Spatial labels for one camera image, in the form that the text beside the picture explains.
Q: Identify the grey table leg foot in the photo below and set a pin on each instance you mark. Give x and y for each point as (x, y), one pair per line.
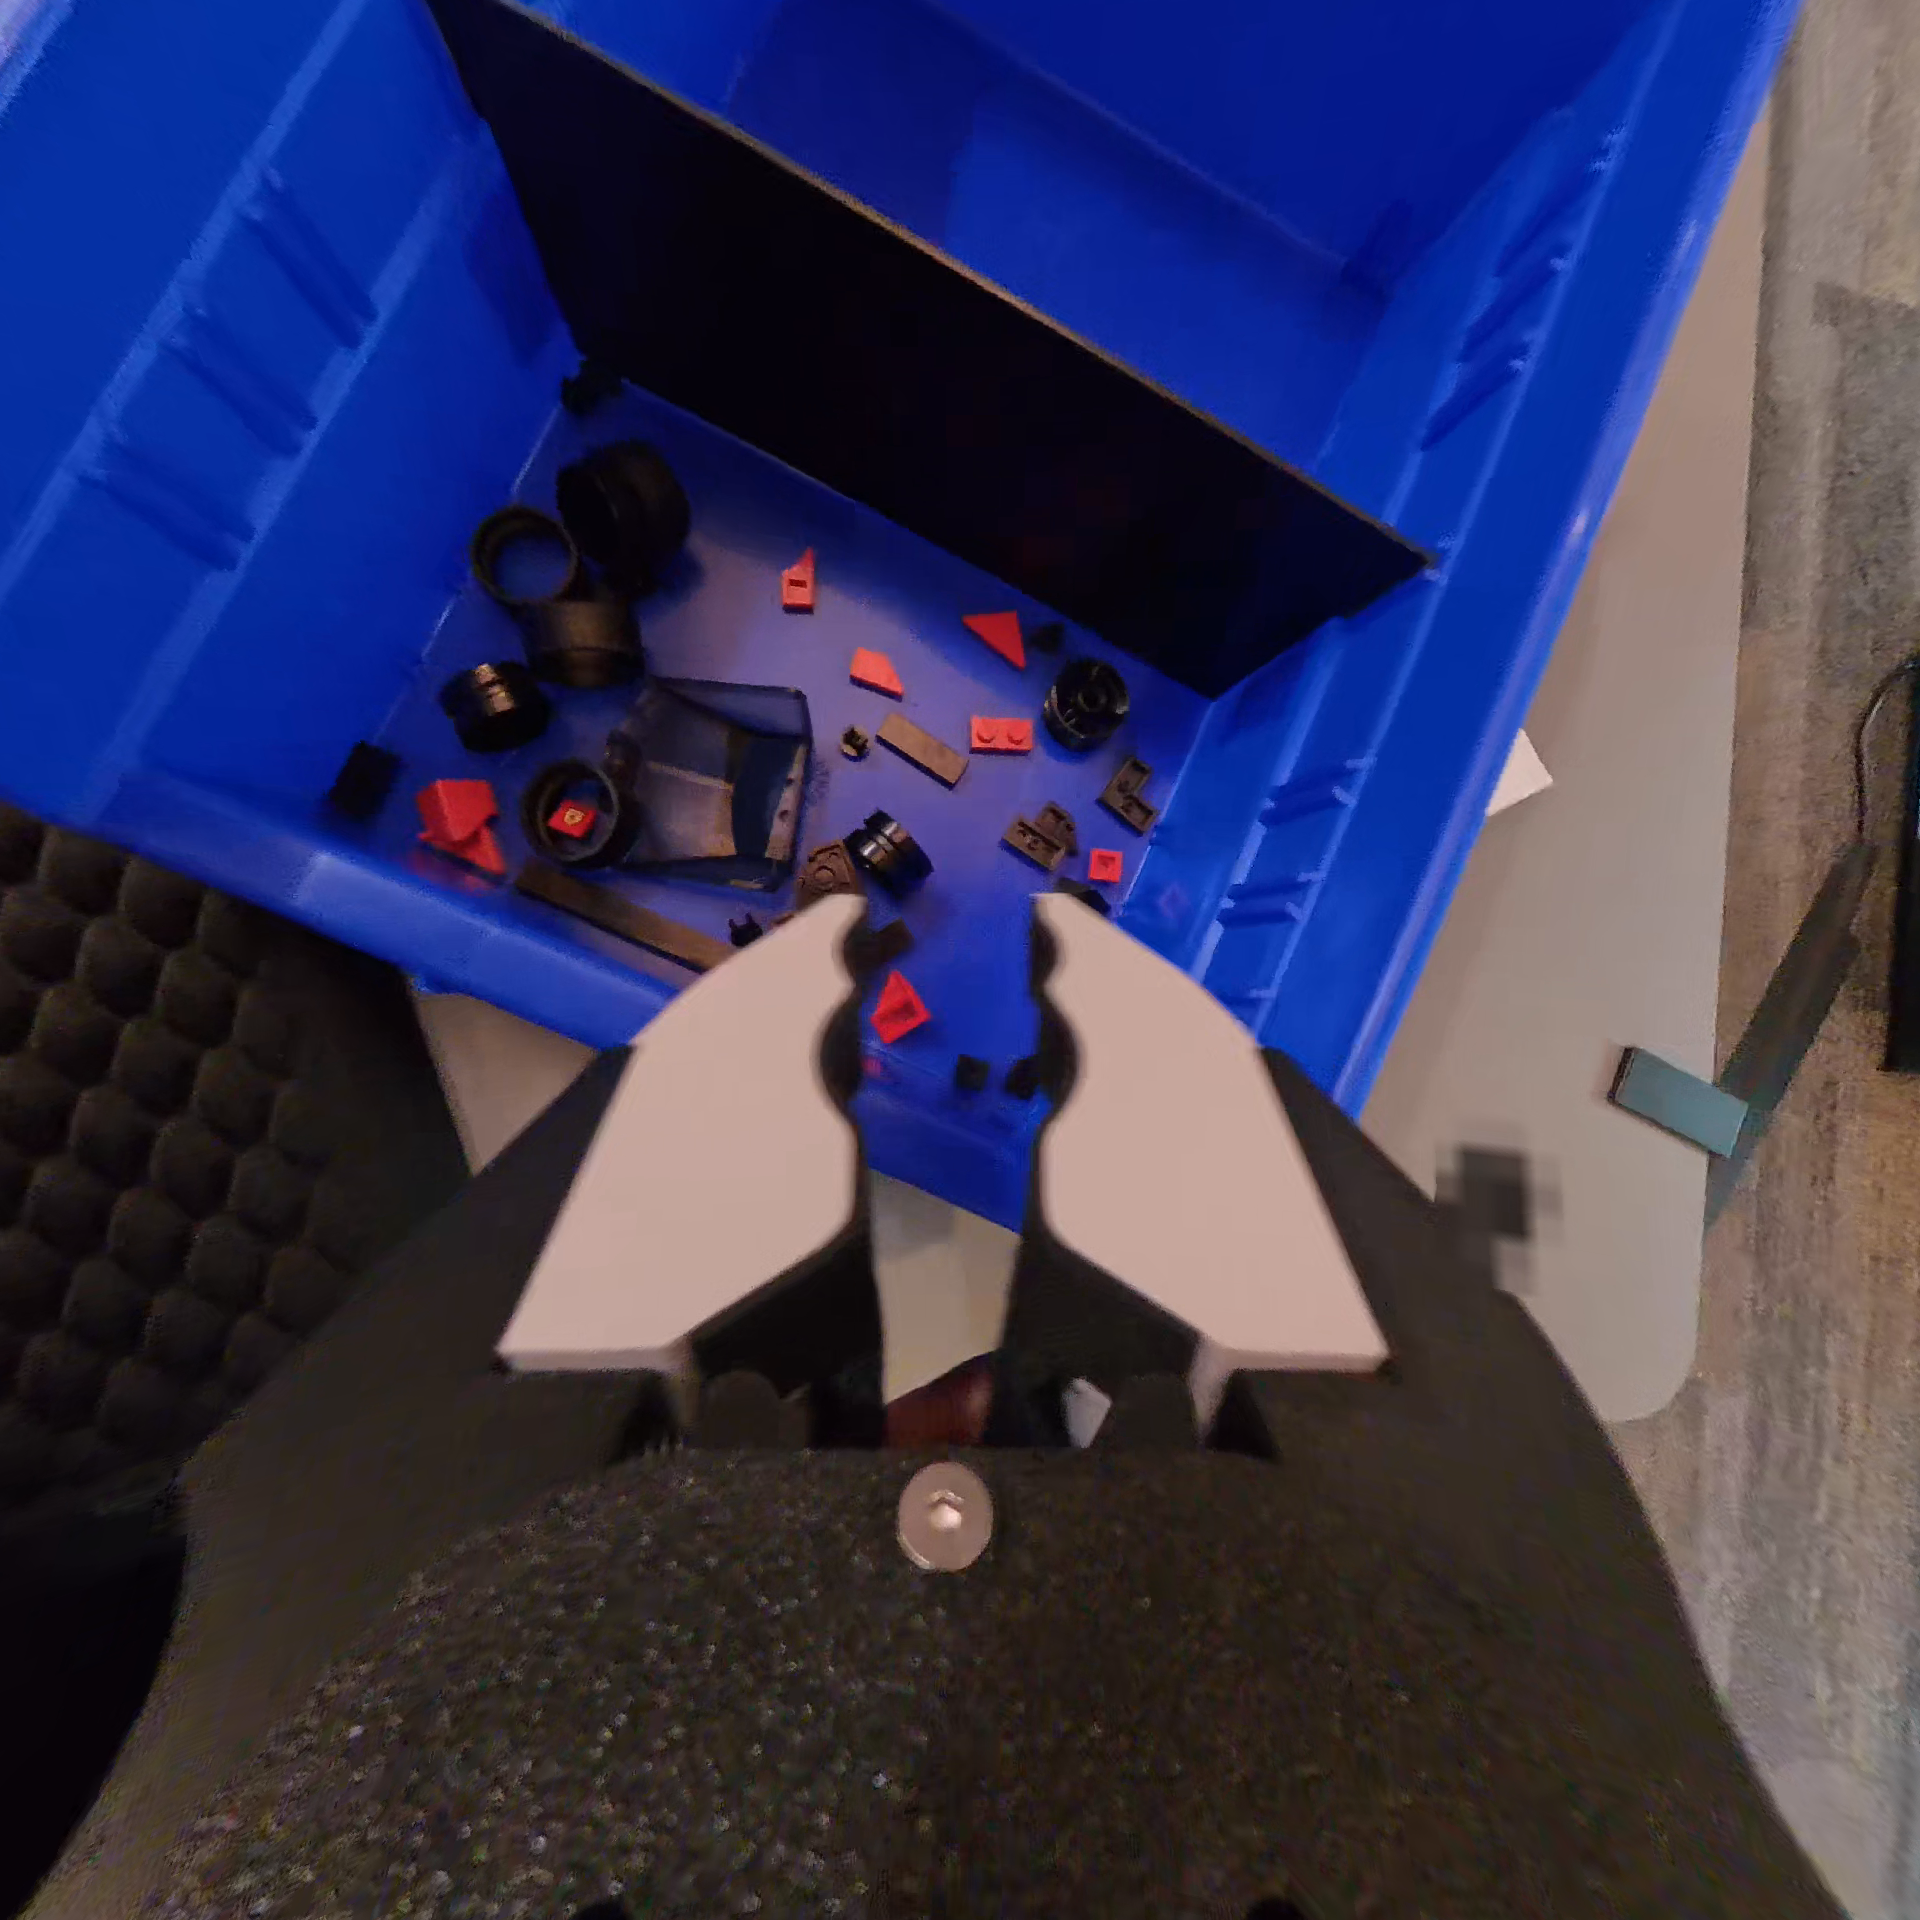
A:
(1680, 1103)

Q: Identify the red lego wedge brick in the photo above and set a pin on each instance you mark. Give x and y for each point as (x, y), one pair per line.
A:
(901, 1013)

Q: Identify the blue bin with divider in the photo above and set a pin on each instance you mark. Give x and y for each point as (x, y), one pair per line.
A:
(301, 450)

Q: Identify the white instruction booklet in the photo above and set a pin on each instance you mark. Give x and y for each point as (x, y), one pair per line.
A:
(511, 1066)

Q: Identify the lego pieces pile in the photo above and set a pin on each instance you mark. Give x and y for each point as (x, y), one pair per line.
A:
(617, 510)

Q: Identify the black box device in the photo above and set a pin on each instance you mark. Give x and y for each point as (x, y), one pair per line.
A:
(1906, 930)

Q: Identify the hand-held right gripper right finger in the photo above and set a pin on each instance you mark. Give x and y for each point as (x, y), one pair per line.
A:
(1185, 1169)

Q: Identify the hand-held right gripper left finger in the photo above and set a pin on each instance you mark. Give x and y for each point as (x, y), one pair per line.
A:
(720, 1169)

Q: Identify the black foam pad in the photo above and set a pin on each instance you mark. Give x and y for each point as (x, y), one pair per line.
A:
(152, 1126)

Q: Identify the black bin divider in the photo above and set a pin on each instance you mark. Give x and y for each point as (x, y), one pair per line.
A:
(901, 420)

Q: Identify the dark transparent lego windshield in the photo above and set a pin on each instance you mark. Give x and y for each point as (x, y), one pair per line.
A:
(705, 795)

